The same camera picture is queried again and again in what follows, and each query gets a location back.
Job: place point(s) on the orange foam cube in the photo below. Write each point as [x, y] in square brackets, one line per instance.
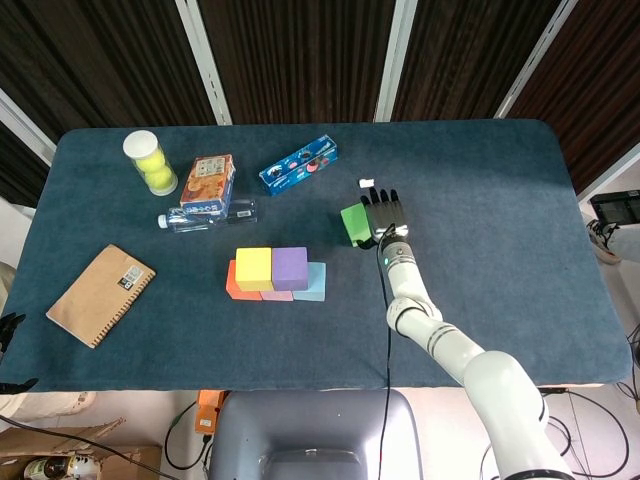
[235, 290]

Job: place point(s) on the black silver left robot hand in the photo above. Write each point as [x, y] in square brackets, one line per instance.
[7, 322]

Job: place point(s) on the yellow foam cube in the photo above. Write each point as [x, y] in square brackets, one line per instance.
[253, 270]

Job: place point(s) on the small white eraser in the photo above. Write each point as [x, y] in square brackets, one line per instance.
[367, 183]

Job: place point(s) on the green foam cube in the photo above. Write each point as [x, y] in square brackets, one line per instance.
[356, 222]

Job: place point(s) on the green label glass bottle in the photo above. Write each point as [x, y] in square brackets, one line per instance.
[50, 467]

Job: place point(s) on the purple foam cube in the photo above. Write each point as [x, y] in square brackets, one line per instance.
[290, 267]

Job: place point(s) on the white partition post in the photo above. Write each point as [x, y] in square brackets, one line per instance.
[205, 65]
[535, 60]
[395, 60]

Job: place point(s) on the white black sneaker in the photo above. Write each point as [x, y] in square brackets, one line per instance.
[602, 245]

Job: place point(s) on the blue Oreo cookie box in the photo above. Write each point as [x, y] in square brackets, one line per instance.
[300, 165]

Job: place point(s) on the blue orange snack box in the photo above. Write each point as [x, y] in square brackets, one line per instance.
[206, 185]

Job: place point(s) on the brown cardboard box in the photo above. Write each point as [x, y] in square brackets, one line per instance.
[50, 445]

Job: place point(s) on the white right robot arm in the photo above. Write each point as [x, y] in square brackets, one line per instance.
[450, 340]

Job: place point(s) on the pink foam cube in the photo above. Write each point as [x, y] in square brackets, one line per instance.
[277, 296]

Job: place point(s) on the grey robot base seat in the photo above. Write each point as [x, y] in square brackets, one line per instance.
[310, 425]

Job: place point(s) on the clear tennis ball tube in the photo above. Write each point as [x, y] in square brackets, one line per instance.
[140, 145]

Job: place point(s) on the brown spiral notebook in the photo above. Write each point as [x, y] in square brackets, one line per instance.
[100, 295]

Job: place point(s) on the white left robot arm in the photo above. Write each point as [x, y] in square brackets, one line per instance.
[50, 402]

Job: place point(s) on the black equipment case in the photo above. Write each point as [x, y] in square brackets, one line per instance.
[617, 205]

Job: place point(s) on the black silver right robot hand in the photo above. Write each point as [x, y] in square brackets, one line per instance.
[390, 217]

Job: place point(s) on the yellow tennis ball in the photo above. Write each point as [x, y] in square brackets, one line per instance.
[161, 178]
[151, 162]

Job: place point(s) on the clear plastic water bottle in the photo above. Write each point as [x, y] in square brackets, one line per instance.
[200, 220]

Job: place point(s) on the light blue foam cube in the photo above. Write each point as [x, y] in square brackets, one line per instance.
[315, 287]

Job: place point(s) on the dark blue table cloth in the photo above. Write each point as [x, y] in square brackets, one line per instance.
[500, 250]

